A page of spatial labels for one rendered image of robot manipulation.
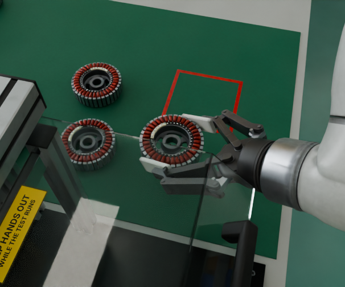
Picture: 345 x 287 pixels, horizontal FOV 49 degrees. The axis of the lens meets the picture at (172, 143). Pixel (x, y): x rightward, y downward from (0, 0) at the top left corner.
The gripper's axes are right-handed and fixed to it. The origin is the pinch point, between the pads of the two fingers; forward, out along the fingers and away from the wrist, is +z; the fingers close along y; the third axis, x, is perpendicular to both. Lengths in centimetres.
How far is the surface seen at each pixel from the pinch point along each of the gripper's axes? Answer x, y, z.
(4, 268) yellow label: 15.5, -30.8, -13.7
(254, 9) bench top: -3, 55, 17
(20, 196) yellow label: 17.7, -25.2, -9.8
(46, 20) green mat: 18, 17, 53
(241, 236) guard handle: 7.4, -14.9, -27.0
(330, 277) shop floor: -98, 34, 2
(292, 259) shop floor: -91, 31, 14
